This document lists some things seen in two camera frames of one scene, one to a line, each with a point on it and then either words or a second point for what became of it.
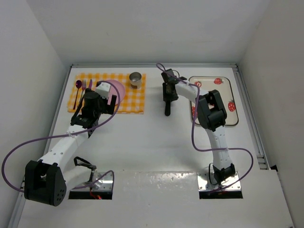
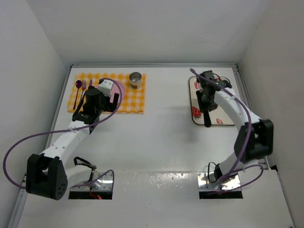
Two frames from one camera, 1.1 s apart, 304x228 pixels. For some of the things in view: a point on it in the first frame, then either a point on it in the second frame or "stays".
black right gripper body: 169,95 to 206,106
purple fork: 83,87 stays
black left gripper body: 107,103 stays
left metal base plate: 104,183 stays
